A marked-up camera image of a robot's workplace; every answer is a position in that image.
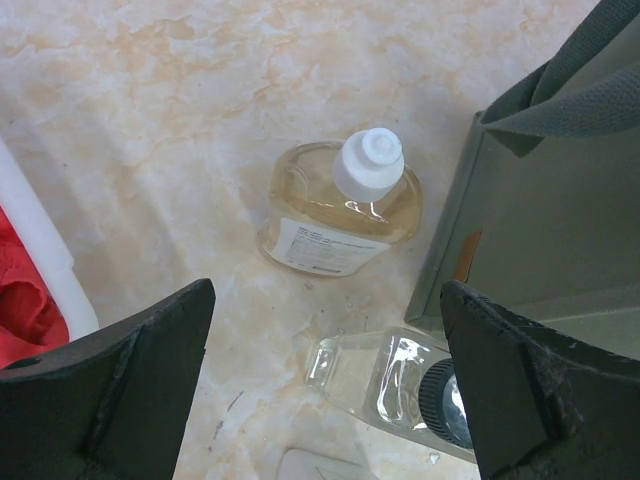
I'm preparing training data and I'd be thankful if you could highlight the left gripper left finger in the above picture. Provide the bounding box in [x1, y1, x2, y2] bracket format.
[1, 279, 215, 479]

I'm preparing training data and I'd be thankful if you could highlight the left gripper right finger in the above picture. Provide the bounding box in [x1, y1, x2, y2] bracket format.
[440, 281, 639, 479]

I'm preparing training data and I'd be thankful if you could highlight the clear bottle black cap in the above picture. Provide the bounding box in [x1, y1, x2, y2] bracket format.
[306, 327, 476, 463]

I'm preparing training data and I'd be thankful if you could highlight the green canvas bag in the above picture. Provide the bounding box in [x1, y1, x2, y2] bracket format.
[406, 1, 639, 358]

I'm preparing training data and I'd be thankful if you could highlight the red cloth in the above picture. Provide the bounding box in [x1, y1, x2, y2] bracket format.
[1, 215, 69, 368]

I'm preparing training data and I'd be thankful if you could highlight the white plastic basket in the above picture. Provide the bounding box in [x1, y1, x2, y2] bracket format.
[1, 144, 99, 341]

